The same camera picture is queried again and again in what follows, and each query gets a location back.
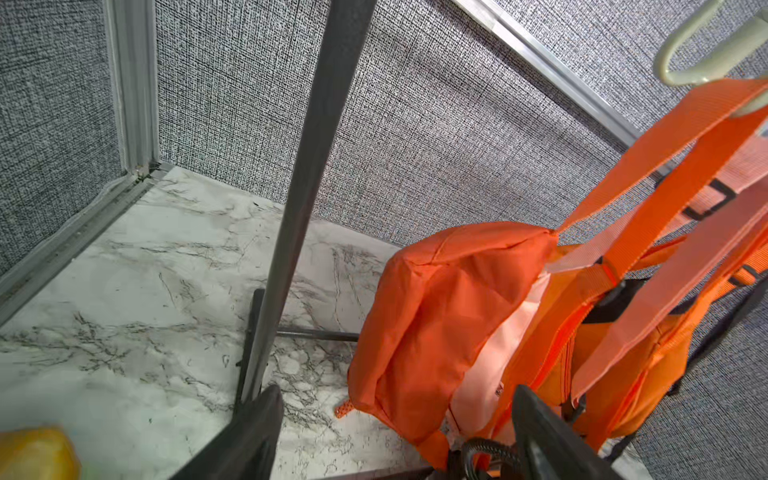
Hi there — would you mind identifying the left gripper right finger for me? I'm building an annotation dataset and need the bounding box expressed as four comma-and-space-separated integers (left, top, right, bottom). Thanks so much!
512, 385, 621, 480

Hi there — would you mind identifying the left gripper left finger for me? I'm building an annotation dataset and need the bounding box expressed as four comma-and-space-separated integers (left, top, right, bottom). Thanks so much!
172, 385, 284, 479

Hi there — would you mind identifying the red-orange sling bag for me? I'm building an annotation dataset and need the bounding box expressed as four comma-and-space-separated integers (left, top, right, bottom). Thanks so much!
336, 79, 767, 470

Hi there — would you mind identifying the pink sling bag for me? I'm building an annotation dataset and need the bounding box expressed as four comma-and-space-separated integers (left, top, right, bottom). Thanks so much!
446, 136, 767, 437

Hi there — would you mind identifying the black sling bag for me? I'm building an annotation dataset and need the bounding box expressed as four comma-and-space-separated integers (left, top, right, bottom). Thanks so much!
604, 275, 767, 465

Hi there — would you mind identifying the pale green hook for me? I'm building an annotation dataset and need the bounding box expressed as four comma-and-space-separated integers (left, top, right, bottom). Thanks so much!
653, 0, 767, 87

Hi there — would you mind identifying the black garment rack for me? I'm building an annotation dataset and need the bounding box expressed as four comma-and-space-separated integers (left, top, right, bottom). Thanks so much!
233, 1, 376, 414

